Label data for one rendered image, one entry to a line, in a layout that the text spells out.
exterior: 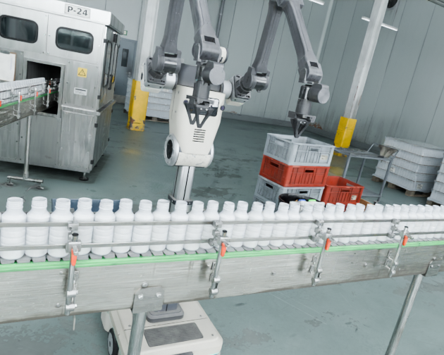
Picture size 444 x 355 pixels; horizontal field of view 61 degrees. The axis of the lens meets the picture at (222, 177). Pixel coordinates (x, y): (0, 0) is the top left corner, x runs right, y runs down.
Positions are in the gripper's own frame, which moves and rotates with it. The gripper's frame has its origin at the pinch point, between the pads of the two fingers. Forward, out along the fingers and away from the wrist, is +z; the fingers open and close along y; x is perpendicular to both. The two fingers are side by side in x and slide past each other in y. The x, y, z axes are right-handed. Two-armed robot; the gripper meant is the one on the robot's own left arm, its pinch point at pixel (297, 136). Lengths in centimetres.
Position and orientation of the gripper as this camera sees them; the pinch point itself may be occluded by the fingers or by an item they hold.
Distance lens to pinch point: 157.4
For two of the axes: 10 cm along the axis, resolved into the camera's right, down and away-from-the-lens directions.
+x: -8.8, -0.5, -4.7
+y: -4.4, -3.0, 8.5
